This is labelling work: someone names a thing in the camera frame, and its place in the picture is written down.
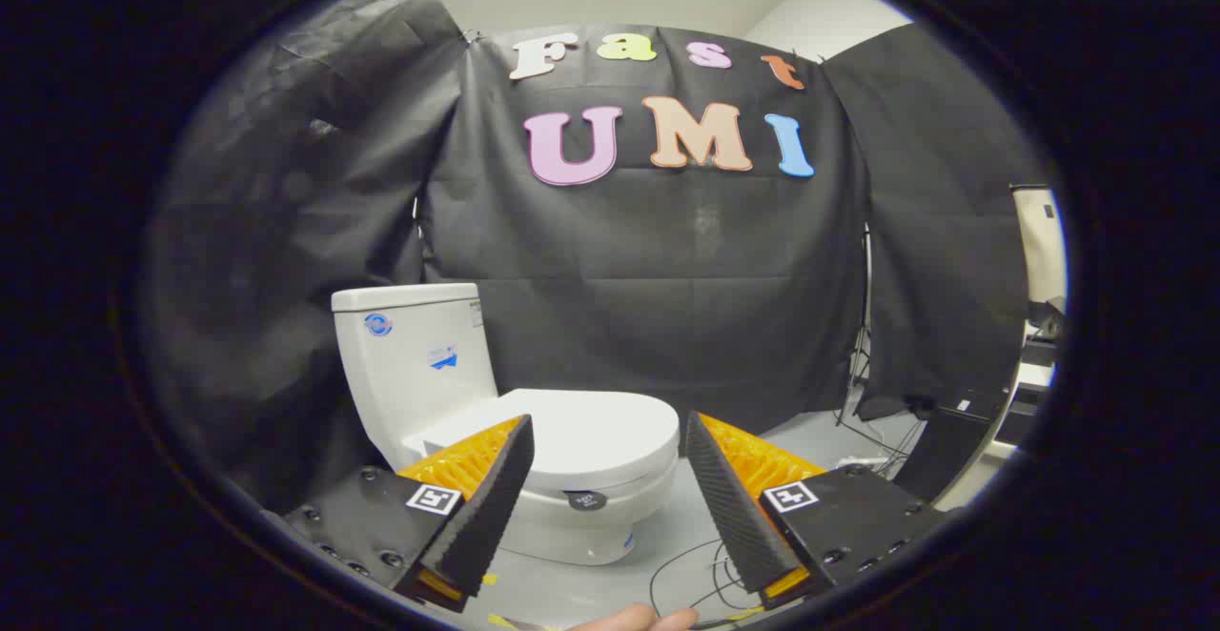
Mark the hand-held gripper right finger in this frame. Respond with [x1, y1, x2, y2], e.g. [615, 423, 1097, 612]
[684, 410, 954, 611]

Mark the white ceramic toilet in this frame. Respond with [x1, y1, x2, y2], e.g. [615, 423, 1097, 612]
[331, 283, 681, 567]

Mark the white toilet lid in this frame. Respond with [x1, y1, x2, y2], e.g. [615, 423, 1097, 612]
[419, 388, 681, 494]

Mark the black floor cable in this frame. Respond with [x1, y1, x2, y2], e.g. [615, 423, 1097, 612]
[650, 538, 763, 618]

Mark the black box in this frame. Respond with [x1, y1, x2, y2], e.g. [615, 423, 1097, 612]
[896, 393, 1002, 503]

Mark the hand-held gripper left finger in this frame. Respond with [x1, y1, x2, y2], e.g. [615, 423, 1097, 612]
[272, 414, 535, 613]

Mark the cream panel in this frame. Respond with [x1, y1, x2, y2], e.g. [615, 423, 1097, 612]
[1010, 185, 1067, 308]

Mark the black backdrop cloth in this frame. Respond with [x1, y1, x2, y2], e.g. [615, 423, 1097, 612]
[143, 0, 1049, 518]

